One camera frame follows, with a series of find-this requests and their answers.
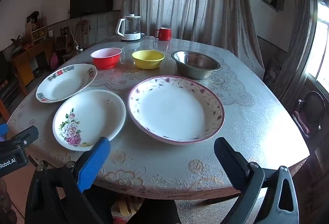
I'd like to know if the dark wooden chair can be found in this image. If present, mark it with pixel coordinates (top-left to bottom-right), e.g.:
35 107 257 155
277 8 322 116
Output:
293 91 326 138

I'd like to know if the window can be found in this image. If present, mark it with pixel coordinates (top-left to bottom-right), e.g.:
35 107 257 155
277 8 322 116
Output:
306 0 329 91

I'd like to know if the grey side curtain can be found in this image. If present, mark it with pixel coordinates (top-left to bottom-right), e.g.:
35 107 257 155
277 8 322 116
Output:
276 0 319 104

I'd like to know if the large floral rim plate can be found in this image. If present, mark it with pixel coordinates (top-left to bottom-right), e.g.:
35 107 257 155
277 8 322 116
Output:
128 76 225 145

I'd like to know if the red plastic bowl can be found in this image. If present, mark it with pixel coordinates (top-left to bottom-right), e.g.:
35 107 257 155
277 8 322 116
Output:
90 47 122 70

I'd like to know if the yellow plastic bowl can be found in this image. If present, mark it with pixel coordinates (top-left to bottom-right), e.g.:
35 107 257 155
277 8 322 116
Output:
132 50 165 69

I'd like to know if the scalloped plate with red characters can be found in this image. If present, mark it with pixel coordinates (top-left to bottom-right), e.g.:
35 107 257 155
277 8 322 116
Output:
36 63 98 104

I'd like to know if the white glass electric kettle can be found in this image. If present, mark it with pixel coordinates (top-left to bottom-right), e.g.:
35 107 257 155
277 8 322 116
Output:
115 14 142 42

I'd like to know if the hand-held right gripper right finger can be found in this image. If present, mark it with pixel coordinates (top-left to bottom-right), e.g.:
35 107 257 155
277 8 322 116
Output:
214 137 300 224

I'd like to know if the black sofa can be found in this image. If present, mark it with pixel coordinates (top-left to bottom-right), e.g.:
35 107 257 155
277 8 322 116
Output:
0 51 17 109

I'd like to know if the stainless steel bowl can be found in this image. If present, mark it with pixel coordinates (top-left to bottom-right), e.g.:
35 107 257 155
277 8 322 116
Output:
171 51 221 80

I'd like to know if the long grey curtain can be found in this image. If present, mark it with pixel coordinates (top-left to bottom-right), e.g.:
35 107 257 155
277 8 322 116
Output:
121 0 265 78

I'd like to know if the white rose print plate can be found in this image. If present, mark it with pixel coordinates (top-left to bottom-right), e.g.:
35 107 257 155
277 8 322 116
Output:
52 89 126 151

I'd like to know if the wooden chair back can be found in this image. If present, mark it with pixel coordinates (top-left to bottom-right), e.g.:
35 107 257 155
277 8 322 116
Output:
74 20 91 50

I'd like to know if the small wooden shelf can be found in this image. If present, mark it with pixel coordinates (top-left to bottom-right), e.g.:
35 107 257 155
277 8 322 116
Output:
25 17 48 43

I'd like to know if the yellow wooden stool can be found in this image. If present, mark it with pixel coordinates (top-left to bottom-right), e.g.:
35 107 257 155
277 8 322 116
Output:
113 198 144 217

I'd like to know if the pink plastic object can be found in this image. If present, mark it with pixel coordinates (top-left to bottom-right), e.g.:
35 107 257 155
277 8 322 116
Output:
50 53 61 71

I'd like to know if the red mug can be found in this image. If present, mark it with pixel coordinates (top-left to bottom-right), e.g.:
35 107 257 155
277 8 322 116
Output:
154 27 172 41

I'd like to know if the wooden cabinet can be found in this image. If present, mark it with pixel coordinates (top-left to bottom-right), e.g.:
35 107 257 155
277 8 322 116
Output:
10 38 56 96

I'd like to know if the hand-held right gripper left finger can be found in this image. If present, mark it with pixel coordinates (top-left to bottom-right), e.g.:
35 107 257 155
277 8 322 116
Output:
25 137 114 224

